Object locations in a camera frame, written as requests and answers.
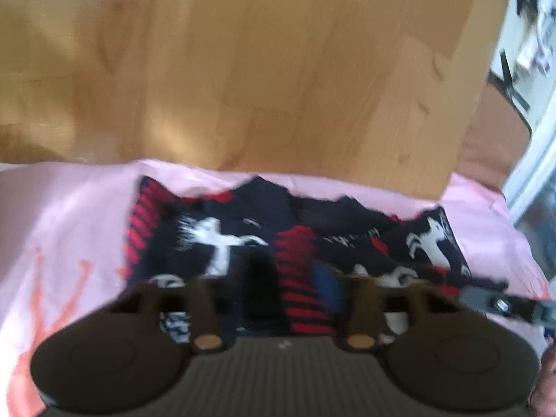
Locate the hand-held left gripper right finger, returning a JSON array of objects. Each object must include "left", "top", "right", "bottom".
[{"left": 310, "top": 263, "right": 441, "bottom": 353}]

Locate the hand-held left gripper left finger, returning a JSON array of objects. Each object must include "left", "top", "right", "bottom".
[{"left": 108, "top": 247, "right": 281, "bottom": 353}]

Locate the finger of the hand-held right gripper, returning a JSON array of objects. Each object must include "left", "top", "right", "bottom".
[{"left": 458, "top": 286, "right": 538, "bottom": 326}]

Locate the navy reindeer knit sweater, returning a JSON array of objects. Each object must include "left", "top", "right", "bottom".
[{"left": 118, "top": 175, "right": 510, "bottom": 340}]

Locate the person's right forearm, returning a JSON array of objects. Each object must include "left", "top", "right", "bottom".
[{"left": 528, "top": 347, "right": 556, "bottom": 417}]

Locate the brown perforated cushion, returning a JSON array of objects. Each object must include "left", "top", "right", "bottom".
[{"left": 458, "top": 80, "right": 534, "bottom": 193}]

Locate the pink deer print bed sheet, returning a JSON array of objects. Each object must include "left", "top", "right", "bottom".
[{"left": 0, "top": 158, "right": 556, "bottom": 417}]

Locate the wooden headboard panel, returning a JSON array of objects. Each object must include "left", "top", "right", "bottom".
[{"left": 0, "top": 0, "right": 514, "bottom": 204}]

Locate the white window frame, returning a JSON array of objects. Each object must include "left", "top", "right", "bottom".
[{"left": 504, "top": 126, "right": 556, "bottom": 227}]

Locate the black strap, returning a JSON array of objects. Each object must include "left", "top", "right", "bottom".
[{"left": 486, "top": 50, "right": 533, "bottom": 114}]

